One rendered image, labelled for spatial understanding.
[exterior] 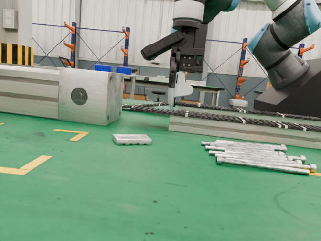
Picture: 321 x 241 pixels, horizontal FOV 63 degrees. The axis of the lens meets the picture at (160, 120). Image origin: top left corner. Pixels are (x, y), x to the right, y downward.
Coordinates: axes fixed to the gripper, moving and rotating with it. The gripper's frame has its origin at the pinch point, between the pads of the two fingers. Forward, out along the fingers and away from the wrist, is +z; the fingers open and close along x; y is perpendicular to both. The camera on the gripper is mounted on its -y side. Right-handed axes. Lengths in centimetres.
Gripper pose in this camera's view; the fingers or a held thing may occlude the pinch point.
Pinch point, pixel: (170, 103)
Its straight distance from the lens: 68.1
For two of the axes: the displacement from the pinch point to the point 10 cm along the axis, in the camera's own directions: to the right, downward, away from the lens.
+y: 9.9, 1.2, -1.2
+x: 1.4, -1.5, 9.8
